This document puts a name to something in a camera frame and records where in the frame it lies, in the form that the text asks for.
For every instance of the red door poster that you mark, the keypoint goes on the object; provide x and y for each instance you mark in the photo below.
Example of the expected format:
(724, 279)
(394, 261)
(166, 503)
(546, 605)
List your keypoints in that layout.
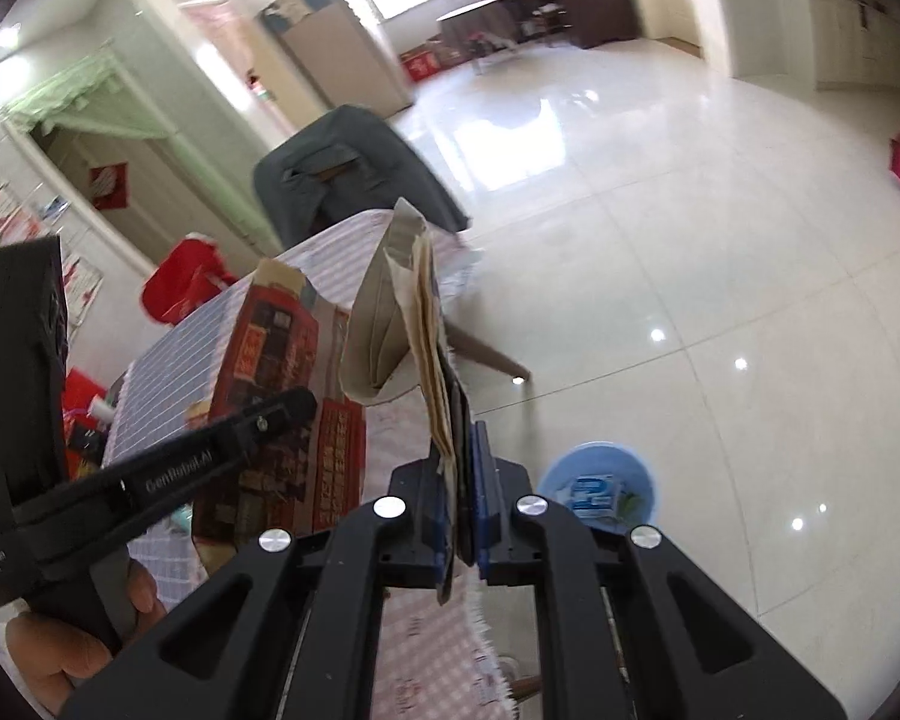
(111, 186)

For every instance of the person's left hand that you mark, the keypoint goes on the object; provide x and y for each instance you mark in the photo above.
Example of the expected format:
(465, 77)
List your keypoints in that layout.
(52, 652)

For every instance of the chair with grey jacket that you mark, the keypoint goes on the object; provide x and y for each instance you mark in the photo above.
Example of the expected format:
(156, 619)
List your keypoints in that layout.
(345, 165)

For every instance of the red bag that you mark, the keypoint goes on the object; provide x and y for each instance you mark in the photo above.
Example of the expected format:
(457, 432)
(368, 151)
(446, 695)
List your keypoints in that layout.
(180, 277)

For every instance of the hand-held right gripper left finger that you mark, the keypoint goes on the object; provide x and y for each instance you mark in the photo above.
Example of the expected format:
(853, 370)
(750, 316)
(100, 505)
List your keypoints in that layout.
(405, 540)

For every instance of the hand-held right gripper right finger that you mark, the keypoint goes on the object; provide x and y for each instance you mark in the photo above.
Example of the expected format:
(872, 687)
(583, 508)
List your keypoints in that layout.
(487, 510)

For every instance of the tall grey cabinet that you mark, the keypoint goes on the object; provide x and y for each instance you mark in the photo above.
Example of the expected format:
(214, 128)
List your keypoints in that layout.
(345, 52)

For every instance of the blue plastic bin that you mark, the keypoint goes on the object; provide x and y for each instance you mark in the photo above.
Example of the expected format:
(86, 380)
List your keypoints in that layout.
(637, 476)

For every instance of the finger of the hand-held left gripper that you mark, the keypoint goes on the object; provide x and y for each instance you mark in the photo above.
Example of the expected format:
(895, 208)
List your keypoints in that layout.
(217, 446)

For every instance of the dark wooden desk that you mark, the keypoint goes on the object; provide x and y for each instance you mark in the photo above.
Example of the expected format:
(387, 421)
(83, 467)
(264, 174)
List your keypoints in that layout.
(607, 11)

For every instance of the wooden table leg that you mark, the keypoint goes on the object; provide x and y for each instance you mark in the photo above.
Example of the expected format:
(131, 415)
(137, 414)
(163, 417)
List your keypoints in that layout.
(487, 352)

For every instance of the beige paper carton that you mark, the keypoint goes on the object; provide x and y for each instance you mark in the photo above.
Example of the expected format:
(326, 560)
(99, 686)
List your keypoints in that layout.
(379, 315)

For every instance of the white wall cabinet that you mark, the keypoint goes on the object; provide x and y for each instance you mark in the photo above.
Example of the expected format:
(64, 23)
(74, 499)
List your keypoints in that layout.
(855, 30)

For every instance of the blue grid tablecloth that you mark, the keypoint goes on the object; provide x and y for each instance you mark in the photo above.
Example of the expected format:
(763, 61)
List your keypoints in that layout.
(165, 367)

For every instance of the red printed cardboard box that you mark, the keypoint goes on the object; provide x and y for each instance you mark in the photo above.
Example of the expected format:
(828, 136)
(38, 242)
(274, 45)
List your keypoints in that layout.
(270, 360)

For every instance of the blue white packet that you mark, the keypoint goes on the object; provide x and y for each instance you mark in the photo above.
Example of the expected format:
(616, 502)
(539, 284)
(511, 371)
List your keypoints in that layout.
(592, 495)

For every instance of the green curtain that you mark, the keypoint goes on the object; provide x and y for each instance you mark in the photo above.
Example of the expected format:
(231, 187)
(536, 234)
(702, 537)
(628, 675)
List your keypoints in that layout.
(67, 90)

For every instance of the red floor carton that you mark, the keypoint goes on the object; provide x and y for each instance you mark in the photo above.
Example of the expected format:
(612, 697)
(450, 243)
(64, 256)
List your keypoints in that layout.
(424, 64)

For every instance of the pink checked tablecloth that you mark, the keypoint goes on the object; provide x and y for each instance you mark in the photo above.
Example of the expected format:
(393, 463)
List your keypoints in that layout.
(420, 660)

